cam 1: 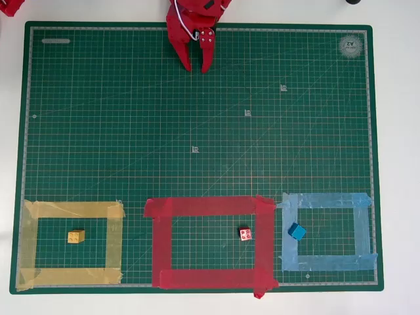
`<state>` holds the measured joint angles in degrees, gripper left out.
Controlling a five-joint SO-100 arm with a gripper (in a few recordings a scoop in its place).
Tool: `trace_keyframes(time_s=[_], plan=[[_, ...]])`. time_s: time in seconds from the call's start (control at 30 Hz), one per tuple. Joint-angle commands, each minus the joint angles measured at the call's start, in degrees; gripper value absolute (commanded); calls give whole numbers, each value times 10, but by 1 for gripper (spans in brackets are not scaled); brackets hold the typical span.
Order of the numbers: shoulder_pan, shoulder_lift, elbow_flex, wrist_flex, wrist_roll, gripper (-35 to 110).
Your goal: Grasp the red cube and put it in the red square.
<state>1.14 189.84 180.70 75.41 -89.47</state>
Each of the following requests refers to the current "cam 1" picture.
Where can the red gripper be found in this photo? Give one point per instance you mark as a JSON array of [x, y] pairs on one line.
[[182, 33]]

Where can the red leader arm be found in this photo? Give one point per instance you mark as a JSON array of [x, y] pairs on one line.
[[11, 6]]

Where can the red die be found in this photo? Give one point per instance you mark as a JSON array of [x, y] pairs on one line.
[[245, 234]]

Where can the red robot arm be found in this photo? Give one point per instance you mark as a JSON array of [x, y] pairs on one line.
[[197, 4]]

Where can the red tape square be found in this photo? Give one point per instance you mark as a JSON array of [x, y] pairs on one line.
[[162, 243]]

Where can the blue cube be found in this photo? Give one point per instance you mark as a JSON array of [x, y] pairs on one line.
[[297, 232]]

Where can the yellow die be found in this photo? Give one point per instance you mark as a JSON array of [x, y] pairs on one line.
[[75, 237]]

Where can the blue tape square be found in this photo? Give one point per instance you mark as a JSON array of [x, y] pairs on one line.
[[362, 229]]

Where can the yellow tape square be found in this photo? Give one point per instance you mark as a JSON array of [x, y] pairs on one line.
[[29, 243]]

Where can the green cutting mat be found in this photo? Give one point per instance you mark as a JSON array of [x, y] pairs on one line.
[[131, 131]]

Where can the black round foot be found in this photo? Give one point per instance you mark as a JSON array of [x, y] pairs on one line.
[[352, 1]]

